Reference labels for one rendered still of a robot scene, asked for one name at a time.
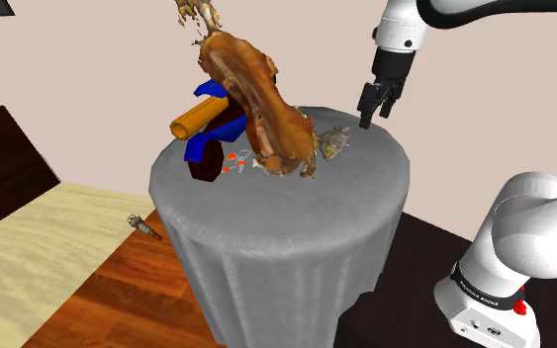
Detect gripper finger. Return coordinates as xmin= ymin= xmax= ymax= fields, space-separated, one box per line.
xmin=356 ymin=82 xmax=385 ymax=131
xmin=380 ymin=88 xmax=405 ymax=120

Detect small yellowish fish figure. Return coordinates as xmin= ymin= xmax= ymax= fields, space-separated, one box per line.
xmin=317 ymin=126 xmax=352 ymax=162

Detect small white and orange glasses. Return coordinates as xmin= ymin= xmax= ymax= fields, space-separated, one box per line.
xmin=220 ymin=148 xmax=253 ymax=175

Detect round table with grey cloth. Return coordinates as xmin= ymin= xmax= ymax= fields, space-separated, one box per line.
xmin=147 ymin=106 xmax=411 ymax=348

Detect blue toy cannon, orange barrel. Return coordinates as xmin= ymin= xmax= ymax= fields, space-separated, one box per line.
xmin=169 ymin=79 xmax=250 ymax=184

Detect dark robot stand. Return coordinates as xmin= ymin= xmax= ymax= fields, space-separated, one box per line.
xmin=332 ymin=211 xmax=557 ymax=348

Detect small grey brown figure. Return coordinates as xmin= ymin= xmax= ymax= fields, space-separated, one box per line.
xmin=126 ymin=214 xmax=165 ymax=242

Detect beige rug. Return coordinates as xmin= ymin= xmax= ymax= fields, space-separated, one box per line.
xmin=0 ymin=181 xmax=157 ymax=348

